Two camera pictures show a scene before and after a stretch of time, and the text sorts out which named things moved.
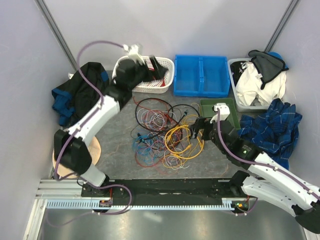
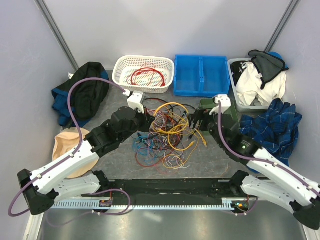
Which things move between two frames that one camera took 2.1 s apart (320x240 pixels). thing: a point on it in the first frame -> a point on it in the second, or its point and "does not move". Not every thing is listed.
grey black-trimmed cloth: [268, 65] does not move
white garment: [249, 86] does not move
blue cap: [277, 55] does not move
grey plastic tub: [240, 108] does not move
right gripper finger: [193, 128] -> [192, 119]
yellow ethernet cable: [177, 153] -> [183, 139]
